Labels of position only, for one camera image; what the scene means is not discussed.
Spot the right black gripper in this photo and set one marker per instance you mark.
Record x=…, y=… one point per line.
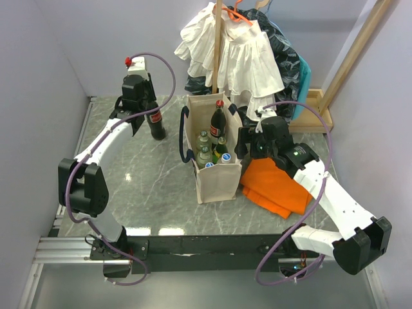
x=248, y=135

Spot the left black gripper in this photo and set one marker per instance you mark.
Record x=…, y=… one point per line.
x=149, y=85

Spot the coca-cola glass bottle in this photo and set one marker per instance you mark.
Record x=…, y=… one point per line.
x=218, y=123
x=154, y=119

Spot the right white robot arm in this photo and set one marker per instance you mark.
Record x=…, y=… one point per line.
x=361, y=238

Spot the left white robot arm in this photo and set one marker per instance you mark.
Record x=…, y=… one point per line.
x=82, y=185

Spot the beige canvas tote bag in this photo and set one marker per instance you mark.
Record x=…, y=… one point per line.
x=219, y=182

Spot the wooden clothes rack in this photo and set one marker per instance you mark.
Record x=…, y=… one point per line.
x=320, y=99

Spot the folded orange cloth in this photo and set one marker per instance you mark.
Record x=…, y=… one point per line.
x=272, y=189

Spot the right blue-cap plastic bottle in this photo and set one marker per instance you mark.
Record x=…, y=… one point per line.
x=225, y=158

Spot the dark green glass bottle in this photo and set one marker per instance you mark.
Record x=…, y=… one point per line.
x=220, y=149

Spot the rear clear chang bottle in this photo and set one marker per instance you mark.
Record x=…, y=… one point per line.
x=203, y=140

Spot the clear chang bottle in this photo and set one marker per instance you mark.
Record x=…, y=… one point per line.
x=204, y=156
x=203, y=140

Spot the white pleated garment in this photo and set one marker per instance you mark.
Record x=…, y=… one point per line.
x=247, y=73

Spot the teal blue garment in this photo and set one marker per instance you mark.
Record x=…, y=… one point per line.
x=304, y=86

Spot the front clear chang bottle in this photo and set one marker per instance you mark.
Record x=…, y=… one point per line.
x=204, y=156

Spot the dark shark print garment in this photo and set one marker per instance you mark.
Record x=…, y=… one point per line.
x=286, y=57

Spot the orange clothes hanger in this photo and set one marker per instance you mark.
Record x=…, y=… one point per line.
x=234, y=15

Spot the wooden clothes hanger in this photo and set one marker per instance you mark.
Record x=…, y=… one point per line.
x=261, y=4

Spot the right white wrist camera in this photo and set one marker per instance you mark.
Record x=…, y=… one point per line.
x=263, y=113

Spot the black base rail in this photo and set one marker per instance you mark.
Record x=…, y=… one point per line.
x=196, y=253

